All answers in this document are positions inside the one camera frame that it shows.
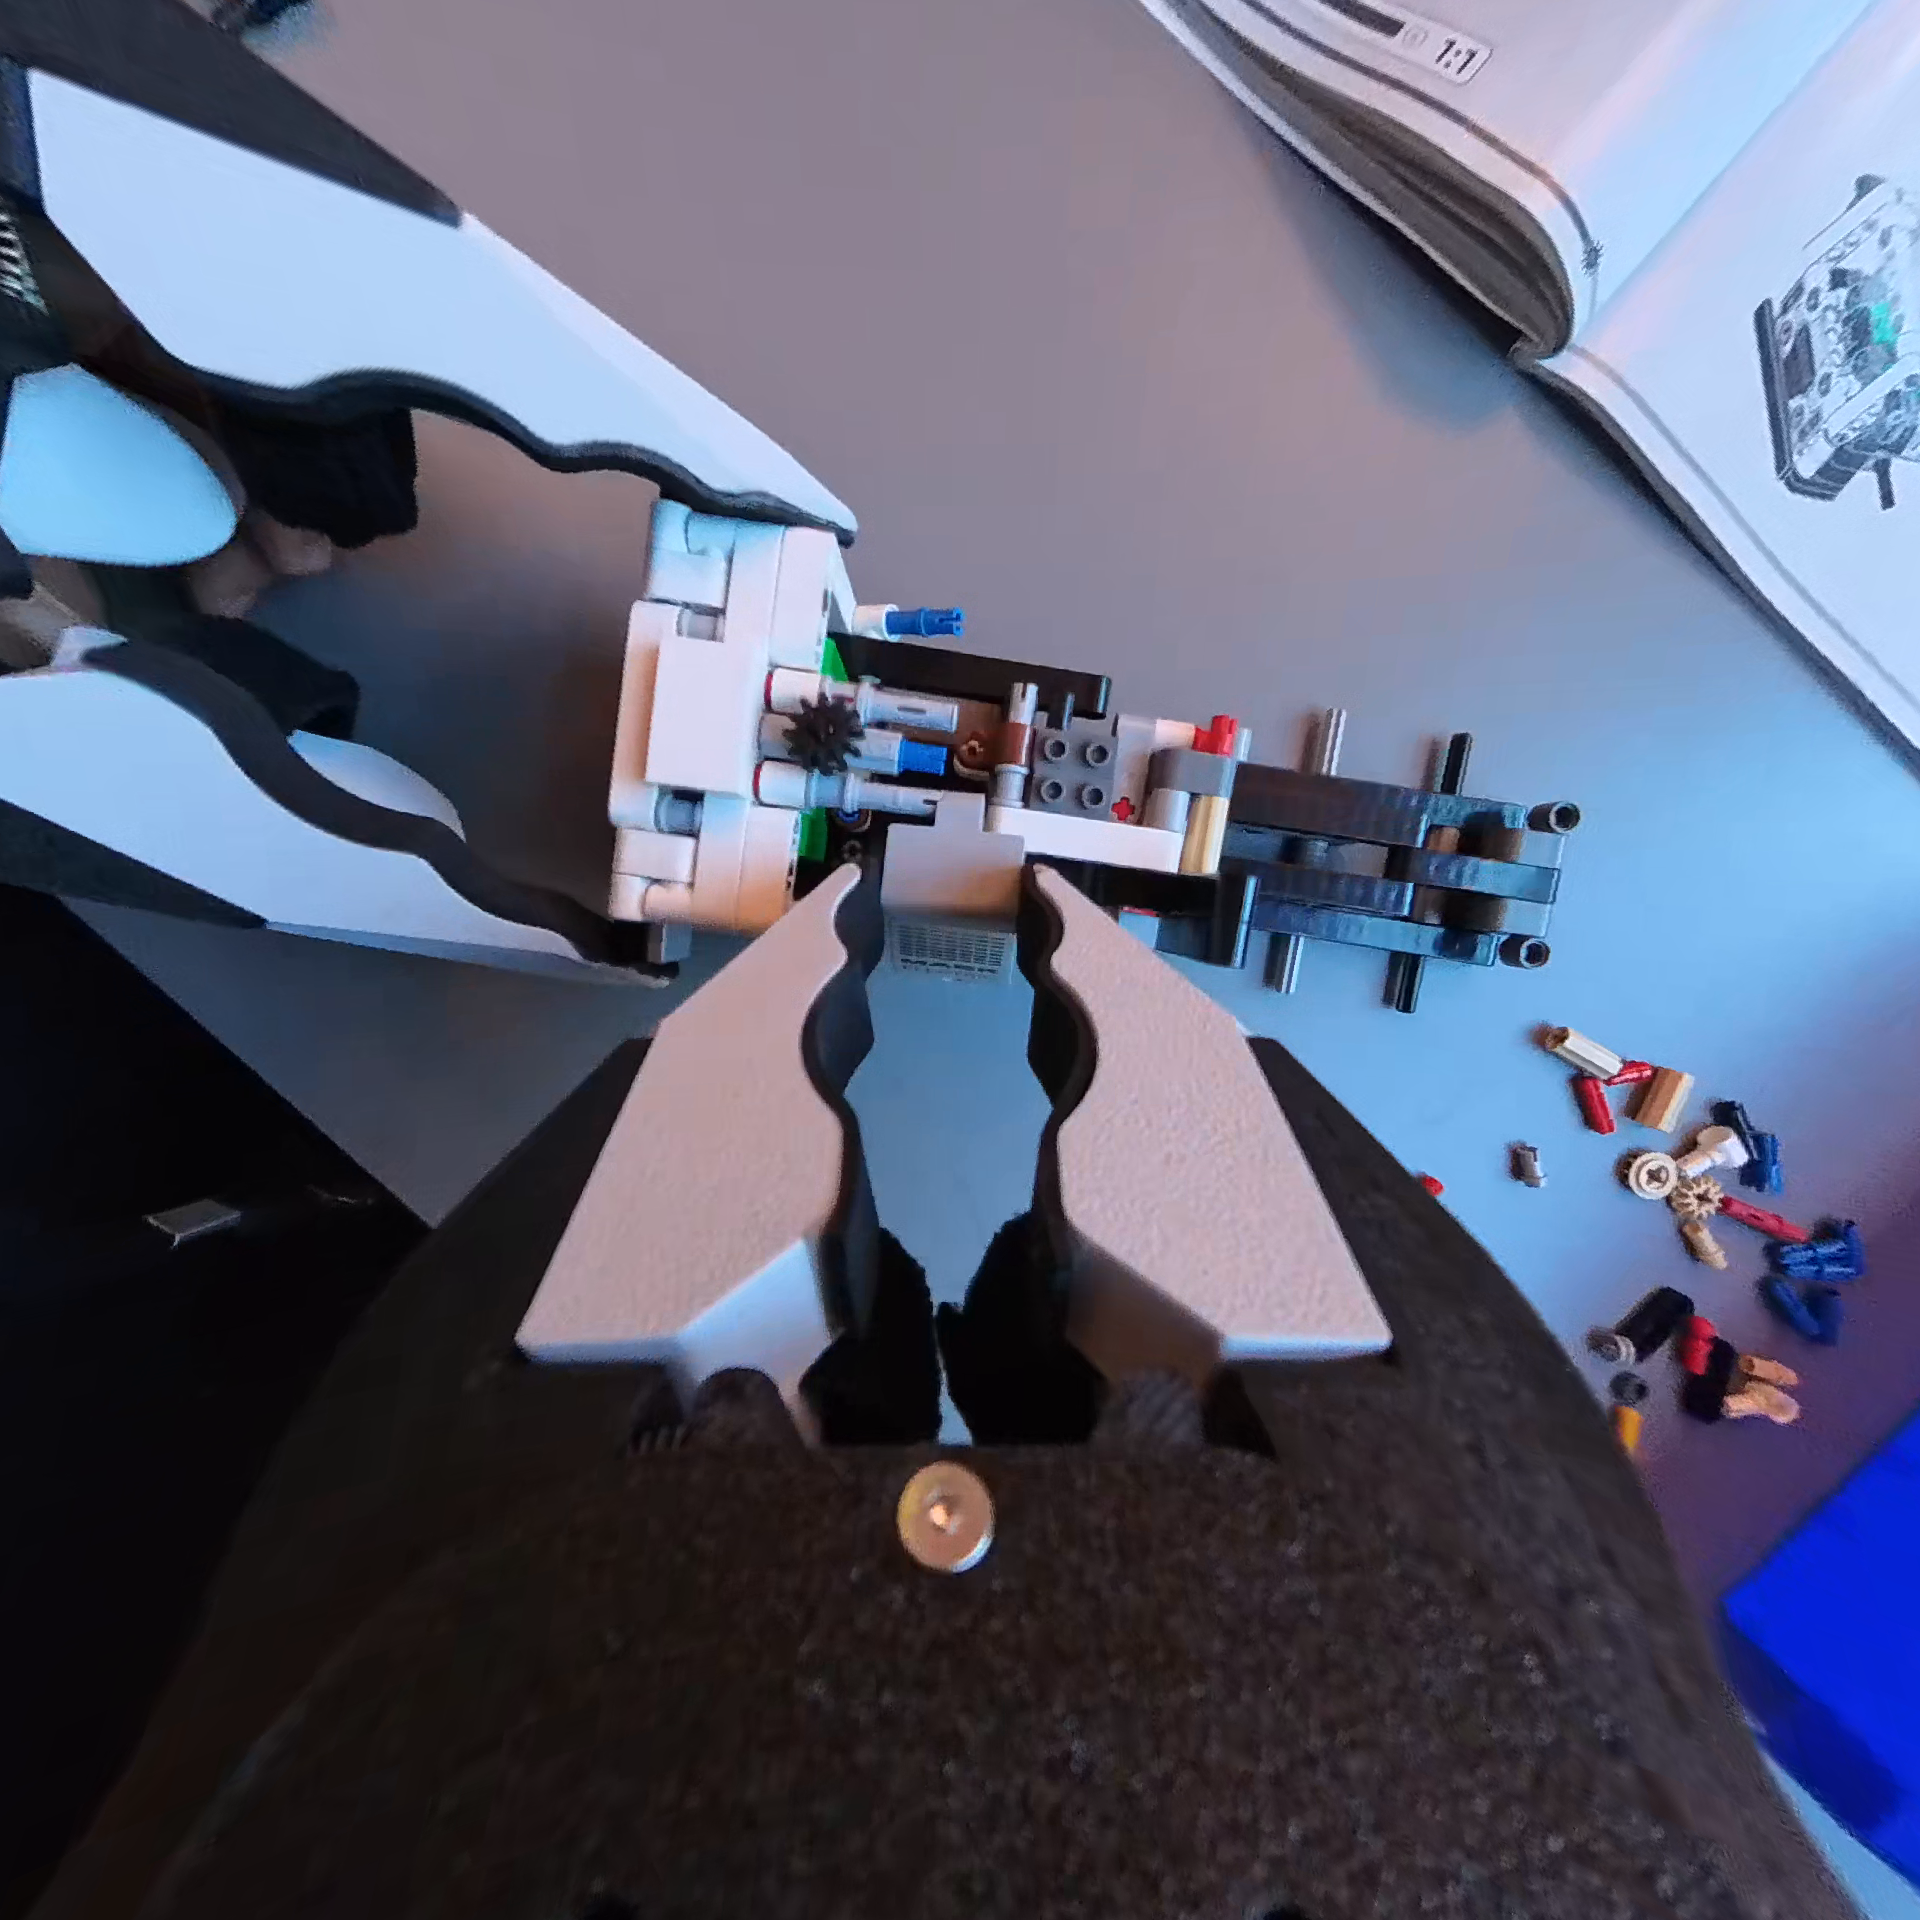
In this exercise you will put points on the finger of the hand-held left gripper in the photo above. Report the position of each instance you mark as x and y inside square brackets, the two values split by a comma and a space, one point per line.
[148, 797]
[375, 284]

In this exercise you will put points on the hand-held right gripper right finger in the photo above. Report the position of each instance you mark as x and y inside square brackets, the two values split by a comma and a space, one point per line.
[1201, 1202]

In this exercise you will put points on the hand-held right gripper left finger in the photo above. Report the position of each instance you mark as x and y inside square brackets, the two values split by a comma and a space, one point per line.
[705, 1202]

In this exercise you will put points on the grey lego panel piece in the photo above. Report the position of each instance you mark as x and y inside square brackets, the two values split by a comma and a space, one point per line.
[944, 885]

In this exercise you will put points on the lego truck chassis model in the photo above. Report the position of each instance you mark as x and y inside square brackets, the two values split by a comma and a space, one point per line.
[705, 704]

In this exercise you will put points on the pile of small lego pins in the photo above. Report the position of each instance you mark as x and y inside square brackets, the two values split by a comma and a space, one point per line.
[1657, 1103]

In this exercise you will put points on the person's left hand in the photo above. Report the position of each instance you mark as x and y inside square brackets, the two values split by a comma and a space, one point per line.
[271, 563]

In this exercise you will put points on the blue plastic bin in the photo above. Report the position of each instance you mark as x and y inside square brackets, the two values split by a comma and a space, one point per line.
[1844, 1651]

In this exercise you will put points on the open instruction booklet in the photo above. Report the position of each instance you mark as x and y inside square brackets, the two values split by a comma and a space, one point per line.
[1693, 451]

